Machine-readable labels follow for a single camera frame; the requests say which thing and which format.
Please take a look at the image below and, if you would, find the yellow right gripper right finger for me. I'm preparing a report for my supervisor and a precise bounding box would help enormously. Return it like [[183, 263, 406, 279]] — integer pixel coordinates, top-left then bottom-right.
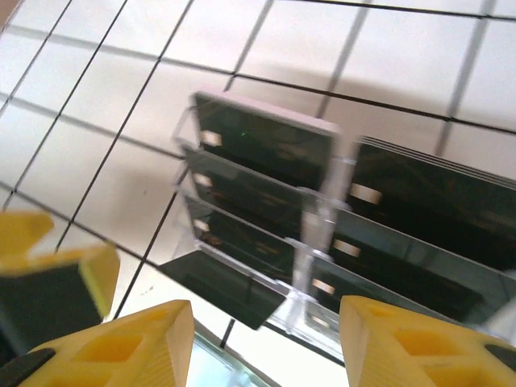
[[339, 294, 516, 387]]

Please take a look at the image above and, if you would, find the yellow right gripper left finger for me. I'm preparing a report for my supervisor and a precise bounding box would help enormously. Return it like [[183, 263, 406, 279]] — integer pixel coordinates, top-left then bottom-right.
[[0, 298, 195, 387]]

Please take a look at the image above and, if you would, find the black gold-print credit card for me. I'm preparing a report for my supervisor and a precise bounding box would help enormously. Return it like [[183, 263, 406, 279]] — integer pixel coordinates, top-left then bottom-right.
[[329, 209, 516, 323], [183, 148, 323, 239], [185, 197, 302, 279], [306, 308, 343, 338], [192, 92, 342, 190], [158, 249, 288, 331], [310, 257, 408, 319], [348, 135, 516, 271]]

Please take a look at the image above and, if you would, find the clear acrylic card display stand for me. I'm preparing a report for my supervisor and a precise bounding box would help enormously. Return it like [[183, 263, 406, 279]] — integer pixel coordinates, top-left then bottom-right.
[[171, 92, 516, 364]]

